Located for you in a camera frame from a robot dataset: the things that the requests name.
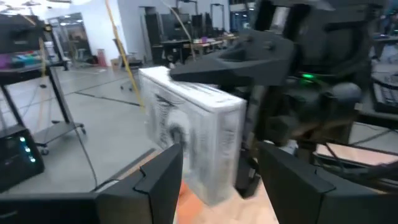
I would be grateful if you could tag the brown cardboard box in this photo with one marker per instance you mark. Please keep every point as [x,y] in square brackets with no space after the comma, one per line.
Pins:
[115,63]

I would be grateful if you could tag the red floor bin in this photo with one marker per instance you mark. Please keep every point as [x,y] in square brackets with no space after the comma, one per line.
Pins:
[102,57]

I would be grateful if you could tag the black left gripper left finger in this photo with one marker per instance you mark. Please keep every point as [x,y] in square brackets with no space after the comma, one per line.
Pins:
[161,186]

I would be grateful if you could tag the black rolling cart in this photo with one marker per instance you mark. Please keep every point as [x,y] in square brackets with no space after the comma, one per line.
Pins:
[18,34]

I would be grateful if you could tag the black workbench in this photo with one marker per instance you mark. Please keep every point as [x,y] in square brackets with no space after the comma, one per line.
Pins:
[171,49]

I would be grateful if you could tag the grey white playing card box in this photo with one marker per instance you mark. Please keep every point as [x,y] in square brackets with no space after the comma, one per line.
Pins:
[199,133]

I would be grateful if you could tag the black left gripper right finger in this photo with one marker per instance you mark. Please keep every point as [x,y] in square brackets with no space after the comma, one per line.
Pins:
[295,193]

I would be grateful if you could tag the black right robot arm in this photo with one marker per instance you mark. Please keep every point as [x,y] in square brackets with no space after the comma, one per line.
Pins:
[342,15]

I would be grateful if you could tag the black keyboard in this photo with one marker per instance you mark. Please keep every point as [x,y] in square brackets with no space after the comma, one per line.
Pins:
[387,93]

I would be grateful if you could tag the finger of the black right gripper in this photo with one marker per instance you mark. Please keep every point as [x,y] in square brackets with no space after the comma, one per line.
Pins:
[247,174]
[242,65]

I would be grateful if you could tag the wooden workbench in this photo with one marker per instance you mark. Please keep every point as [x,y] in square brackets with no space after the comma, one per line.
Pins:
[214,42]

